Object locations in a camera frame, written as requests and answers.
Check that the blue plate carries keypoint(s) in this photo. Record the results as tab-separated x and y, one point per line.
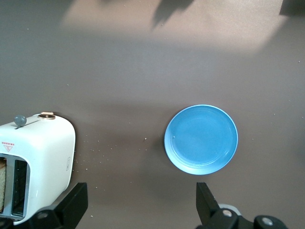
201	139

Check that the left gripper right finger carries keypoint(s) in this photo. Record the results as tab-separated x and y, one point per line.
209	212

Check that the white toaster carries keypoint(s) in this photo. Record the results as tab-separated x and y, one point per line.
47	148

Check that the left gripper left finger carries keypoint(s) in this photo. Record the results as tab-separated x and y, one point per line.
71	210

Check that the brown bread slice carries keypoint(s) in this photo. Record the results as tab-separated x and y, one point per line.
2	186

